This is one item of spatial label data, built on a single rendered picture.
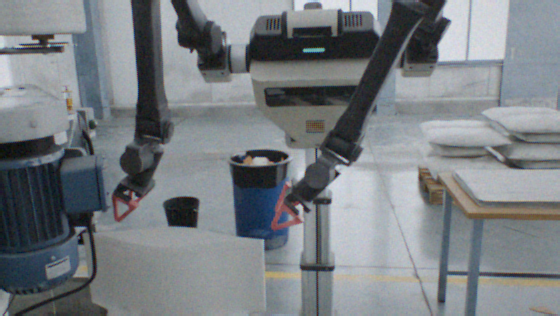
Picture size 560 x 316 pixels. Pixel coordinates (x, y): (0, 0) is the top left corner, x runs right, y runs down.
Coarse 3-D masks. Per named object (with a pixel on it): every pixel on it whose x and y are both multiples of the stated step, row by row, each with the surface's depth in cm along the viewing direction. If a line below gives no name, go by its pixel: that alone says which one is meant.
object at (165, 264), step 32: (96, 256) 128; (128, 256) 122; (160, 256) 118; (192, 256) 117; (224, 256) 119; (256, 256) 120; (96, 288) 130; (128, 288) 125; (160, 288) 120; (192, 288) 120; (224, 288) 121; (256, 288) 122
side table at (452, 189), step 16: (448, 176) 254; (448, 192) 237; (464, 192) 229; (448, 208) 260; (464, 208) 210; (480, 208) 208; (496, 208) 207; (512, 208) 206; (528, 208) 205; (544, 208) 205; (448, 224) 262; (480, 224) 207; (448, 240) 265; (480, 240) 209; (480, 256) 211; (448, 272) 270; (464, 272) 268; (480, 272) 267; (496, 272) 266; (512, 272) 265; (528, 272) 264; (544, 272) 263
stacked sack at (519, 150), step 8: (512, 144) 418; (520, 144) 415; (528, 144) 413; (536, 144) 410; (544, 144) 409; (552, 144) 410; (504, 152) 411; (512, 152) 403; (520, 152) 401; (528, 152) 400; (536, 152) 399; (544, 152) 398; (552, 152) 398; (528, 160) 401; (536, 160) 400; (544, 160) 400; (552, 160) 402
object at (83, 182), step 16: (64, 160) 90; (80, 160) 89; (96, 160) 88; (64, 176) 84; (80, 176) 85; (96, 176) 85; (64, 192) 85; (80, 192) 85; (96, 192) 86; (64, 208) 85; (80, 208) 86; (96, 208) 87
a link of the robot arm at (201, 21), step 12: (180, 0) 113; (192, 0) 117; (180, 12) 118; (192, 12) 118; (180, 24) 124; (192, 24) 122; (204, 24) 125; (216, 24) 128; (180, 36) 130; (216, 36) 130; (216, 48) 132
